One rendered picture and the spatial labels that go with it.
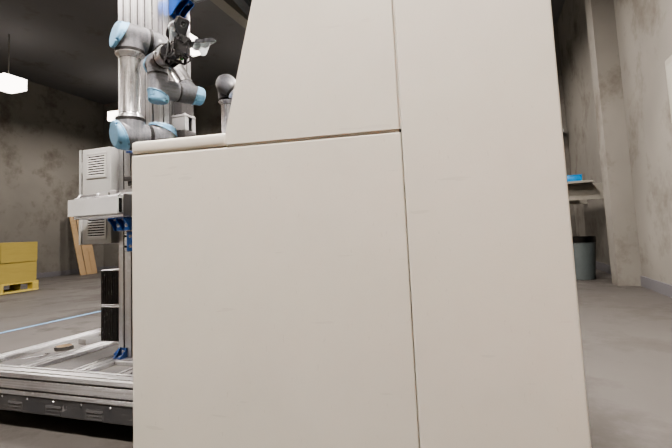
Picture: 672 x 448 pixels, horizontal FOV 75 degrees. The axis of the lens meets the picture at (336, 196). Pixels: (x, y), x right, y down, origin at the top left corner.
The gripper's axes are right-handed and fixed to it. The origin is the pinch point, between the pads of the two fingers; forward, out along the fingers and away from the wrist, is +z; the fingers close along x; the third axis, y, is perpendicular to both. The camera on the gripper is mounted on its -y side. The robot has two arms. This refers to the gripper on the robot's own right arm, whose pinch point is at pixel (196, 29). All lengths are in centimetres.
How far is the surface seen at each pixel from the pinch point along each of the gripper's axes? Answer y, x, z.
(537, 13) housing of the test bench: 29, -16, 103
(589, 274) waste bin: 58, -593, -48
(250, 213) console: 66, 9, 55
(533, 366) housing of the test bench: 91, -22, 98
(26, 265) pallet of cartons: 89, -108, -805
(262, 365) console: 96, 4, 57
